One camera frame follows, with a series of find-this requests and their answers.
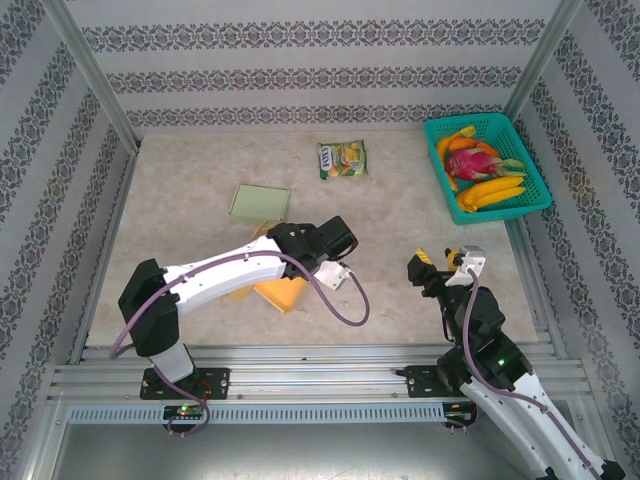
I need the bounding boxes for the orange paper box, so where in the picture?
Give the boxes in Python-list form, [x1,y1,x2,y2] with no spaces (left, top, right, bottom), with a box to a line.
[222,219,309,315]

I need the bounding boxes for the green paper box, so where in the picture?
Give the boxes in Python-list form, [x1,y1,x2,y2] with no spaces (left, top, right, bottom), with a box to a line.
[228,183,292,224]

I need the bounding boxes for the yellow banana bunch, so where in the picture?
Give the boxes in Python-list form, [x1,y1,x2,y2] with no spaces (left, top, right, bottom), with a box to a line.
[455,174,529,215]

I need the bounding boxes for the green candy bag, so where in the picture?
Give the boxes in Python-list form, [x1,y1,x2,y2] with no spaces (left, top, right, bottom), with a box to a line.
[317,138,370,182]

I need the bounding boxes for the pink dragon fruit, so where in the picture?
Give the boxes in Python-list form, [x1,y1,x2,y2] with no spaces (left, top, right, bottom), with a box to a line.
[444,142,504,182]

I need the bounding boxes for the orange yellow mango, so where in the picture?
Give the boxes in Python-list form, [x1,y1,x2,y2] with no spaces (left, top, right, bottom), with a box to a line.
[435,135,460,192]

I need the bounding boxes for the teal plastic basket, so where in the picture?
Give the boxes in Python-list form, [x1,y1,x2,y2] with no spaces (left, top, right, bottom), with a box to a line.
[423,112,554,226]

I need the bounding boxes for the grey metal panel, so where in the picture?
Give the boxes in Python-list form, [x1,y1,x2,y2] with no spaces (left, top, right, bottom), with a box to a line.
[29,399,621,480]

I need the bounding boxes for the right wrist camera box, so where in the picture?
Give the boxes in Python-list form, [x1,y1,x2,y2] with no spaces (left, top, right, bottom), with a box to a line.
[443,243,488,290]

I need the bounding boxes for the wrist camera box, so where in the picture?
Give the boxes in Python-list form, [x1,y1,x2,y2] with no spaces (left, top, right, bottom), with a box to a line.
[316,258,354,292]
[443,243,488,290]

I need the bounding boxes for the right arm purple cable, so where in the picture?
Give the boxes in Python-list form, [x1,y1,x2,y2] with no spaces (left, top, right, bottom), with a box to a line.
[462,269,609,480]

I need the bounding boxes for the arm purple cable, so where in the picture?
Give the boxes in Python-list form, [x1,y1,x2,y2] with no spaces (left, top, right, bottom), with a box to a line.
[462,269,609,480]
[108,249,372,437]

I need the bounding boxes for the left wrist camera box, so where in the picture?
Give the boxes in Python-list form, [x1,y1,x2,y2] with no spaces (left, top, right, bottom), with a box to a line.
[316,258,354,292]

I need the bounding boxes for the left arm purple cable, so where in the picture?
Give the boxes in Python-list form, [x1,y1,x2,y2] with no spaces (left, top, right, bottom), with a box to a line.
[108,249,372,437]

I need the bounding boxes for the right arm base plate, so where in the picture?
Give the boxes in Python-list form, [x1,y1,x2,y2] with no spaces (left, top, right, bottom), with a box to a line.
[404,363,499,400]

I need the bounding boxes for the aluminium mounting rail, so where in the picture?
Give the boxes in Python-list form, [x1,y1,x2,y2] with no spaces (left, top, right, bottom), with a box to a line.
[47,343,586,401]

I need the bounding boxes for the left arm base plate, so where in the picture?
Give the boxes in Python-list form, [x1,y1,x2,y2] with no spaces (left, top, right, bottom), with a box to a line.
[139,367,231,401]

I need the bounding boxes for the grey slotted cable duct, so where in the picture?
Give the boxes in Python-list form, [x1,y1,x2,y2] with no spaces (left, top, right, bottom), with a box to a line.
[67,403,446,425]

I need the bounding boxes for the aluminium frame post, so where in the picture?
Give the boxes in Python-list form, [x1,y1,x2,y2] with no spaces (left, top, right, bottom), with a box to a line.
[501,0,585,120]
[38,0,142,152]

